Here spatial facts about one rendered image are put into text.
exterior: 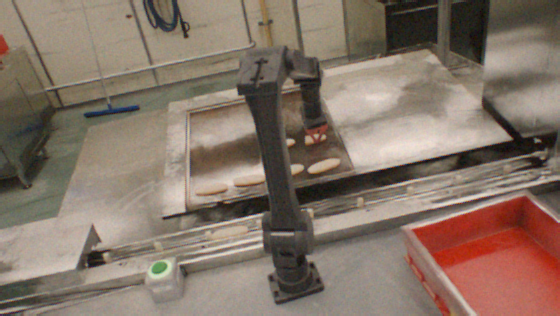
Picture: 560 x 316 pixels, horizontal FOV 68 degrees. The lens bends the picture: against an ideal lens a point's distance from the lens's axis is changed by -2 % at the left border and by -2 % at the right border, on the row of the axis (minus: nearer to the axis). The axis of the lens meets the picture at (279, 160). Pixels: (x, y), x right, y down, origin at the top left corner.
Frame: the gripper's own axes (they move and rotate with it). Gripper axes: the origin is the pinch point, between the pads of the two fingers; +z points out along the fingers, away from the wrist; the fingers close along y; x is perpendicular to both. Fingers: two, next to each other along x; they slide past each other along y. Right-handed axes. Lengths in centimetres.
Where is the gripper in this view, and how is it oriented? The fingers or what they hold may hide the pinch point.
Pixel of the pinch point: (315, 136)
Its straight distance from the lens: 134.3
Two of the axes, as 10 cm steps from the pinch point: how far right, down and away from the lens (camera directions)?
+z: 1.4, 7.4, 6.6
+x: -9.7, 2.2, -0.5
